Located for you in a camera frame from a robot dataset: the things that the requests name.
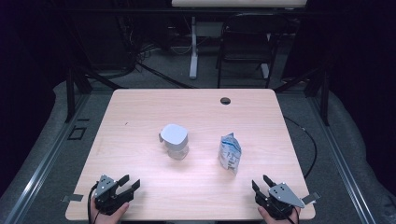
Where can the white and blue snack pouch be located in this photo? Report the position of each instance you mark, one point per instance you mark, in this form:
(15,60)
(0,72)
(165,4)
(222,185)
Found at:
(229,152)

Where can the person's left hand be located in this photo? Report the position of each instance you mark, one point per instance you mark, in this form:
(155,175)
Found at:
(106,219)

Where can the clear container with grey lid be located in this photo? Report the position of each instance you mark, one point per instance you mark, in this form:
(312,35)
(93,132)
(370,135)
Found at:
(174,137)

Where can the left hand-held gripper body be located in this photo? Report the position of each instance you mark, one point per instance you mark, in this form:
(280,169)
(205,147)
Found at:
(104,186)

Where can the black metal frame stand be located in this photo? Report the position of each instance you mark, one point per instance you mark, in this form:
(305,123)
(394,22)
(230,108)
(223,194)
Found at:
(324,99)
(70,93)

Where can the black chair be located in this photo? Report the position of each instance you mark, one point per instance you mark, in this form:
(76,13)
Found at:
(246,43)

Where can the aluminium rail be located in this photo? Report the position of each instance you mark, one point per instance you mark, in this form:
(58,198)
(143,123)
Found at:
(40,171)
(342,161)

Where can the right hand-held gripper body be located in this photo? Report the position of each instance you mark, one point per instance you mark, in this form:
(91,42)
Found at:
(285,196)

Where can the grey tape strip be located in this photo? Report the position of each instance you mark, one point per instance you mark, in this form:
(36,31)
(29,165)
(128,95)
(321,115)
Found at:
(73,198)
(311,198)

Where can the white desk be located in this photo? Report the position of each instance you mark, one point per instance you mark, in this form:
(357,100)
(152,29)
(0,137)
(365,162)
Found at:
(193,46)

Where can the person's right hand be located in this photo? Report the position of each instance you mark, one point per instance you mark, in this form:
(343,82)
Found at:
(274,220)

